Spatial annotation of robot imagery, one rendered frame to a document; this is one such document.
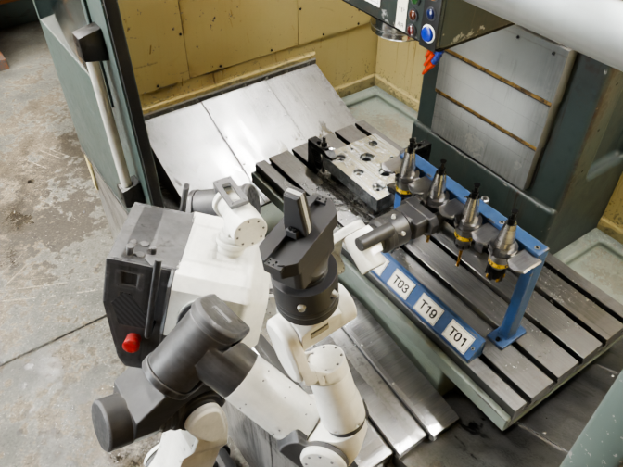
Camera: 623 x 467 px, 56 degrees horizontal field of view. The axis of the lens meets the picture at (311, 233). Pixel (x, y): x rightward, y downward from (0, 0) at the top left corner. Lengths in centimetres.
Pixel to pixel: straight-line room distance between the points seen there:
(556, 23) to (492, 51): 160
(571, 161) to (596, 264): 55
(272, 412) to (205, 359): 14
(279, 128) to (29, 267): 150
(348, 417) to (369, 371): 78
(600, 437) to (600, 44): 36
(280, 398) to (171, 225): 41
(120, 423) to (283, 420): 44
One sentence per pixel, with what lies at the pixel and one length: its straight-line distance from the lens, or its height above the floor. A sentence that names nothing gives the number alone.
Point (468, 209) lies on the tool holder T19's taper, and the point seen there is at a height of 126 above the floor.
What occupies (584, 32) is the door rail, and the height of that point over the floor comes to 201.
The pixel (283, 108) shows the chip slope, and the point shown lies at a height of 78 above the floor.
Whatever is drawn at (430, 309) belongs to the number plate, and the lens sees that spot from 161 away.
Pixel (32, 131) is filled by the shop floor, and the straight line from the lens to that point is 432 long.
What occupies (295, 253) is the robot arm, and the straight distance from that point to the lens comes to 67.
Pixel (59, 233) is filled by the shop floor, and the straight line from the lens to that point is 342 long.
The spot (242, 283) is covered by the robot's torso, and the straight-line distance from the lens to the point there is 107.
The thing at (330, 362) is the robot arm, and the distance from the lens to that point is 90.
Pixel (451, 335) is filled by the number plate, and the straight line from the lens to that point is 158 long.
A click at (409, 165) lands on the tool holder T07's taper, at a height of 126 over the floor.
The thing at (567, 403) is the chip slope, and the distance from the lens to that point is 176.
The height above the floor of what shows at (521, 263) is 122.
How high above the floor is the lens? 216
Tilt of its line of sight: 44 degrees down
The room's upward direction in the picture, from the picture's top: straight up
